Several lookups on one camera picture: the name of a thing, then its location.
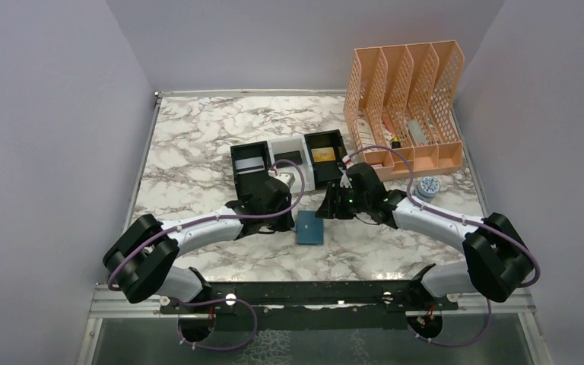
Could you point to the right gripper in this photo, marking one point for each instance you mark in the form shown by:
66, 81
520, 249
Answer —
331, 207

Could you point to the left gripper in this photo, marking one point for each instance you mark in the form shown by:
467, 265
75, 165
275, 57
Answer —
286, 225

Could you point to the blue card holder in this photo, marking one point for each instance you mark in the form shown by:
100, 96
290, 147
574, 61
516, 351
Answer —
309, 229

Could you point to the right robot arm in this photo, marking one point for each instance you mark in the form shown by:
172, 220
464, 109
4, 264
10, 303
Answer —
496, 259

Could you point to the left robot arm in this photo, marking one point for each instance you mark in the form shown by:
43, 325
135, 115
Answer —
140, 262

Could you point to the white magnetic stripe card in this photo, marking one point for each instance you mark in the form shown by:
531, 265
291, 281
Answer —
249, 165

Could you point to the black white card tray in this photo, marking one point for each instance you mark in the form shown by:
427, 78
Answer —
315, 176

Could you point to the gold credit card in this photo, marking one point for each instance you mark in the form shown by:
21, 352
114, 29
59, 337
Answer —
323, 154

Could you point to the black credit card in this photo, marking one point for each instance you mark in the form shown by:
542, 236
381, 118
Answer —
293, 156

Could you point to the white labelled box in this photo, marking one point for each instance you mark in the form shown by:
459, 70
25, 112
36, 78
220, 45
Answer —
366, 136

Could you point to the yellow tipped marker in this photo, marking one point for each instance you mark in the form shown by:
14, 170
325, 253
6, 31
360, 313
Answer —
395, 143

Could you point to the orange file organizer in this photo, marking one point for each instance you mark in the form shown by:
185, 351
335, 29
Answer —
391, 85

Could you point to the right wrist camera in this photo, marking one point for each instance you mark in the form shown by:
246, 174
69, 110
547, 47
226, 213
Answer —
345, 181

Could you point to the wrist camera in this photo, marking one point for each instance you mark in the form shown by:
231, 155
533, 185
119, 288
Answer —
345, 181
286, 178

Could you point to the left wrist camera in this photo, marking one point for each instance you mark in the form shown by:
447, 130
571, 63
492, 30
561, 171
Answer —
286, 178

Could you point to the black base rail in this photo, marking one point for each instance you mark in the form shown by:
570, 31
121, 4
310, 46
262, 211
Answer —
303, 305

